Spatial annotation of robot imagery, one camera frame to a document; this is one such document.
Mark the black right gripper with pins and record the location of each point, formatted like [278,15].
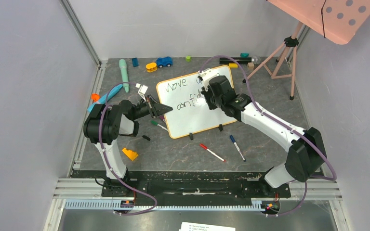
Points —
[206,96]

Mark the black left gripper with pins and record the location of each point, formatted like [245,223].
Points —
[156,109]

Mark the orange framed whiteboard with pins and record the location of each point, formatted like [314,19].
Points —
[190,112]

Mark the black marker cap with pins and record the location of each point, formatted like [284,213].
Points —
[146,137]

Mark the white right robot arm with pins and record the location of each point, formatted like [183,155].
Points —
[305,148]

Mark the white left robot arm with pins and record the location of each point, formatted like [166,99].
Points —
[105,123]

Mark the green whiteboard marker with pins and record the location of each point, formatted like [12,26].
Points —
[159,125]

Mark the blue whiteboard marker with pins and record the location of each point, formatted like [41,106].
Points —
[237,147]

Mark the red whiteboard marker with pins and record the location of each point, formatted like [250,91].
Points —
[210,151]

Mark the yellow block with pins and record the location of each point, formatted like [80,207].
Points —
[233,65]

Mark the yellow oval toy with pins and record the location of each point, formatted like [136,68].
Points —
[151,67]

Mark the blue toy crayon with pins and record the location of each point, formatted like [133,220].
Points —
[105,97]

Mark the blue toy car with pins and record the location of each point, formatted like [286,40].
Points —
[164,62]

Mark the beige wooden block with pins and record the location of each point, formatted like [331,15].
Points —
[251,66]

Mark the teal block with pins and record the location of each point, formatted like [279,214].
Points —
[244,54]

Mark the orange wedge block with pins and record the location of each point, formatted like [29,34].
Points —
[132,155]

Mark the dark blue block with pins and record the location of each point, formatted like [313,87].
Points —
[135,62]

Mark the black microphone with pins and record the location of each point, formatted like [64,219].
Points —
[241,60]

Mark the mint green toy crayon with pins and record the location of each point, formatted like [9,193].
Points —
[124,75]

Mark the orange toy piece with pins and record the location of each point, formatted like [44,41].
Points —
[95,97]

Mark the pink tripod stand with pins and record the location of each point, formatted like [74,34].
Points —
[289,44]

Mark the printed paper sheet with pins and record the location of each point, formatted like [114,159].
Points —
[187,226]

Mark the pink perforated tray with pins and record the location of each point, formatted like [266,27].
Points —
[336,20]

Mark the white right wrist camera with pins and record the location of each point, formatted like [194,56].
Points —
[205,76]

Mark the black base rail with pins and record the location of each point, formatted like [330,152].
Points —
[187,188]

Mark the white cable duct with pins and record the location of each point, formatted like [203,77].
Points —
[119,205]

